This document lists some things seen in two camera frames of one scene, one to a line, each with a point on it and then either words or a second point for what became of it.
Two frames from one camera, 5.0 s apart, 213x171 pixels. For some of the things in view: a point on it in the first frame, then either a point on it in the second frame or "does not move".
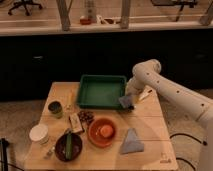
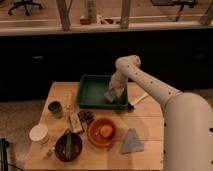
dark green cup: x=56 y=108 does not move
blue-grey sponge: x=125 y=100 → x=110 y=96
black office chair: x=24 y=3 does not move
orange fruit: x=106 y=131 does not move
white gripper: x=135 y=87 → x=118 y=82
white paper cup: x=39 y=133 does not move
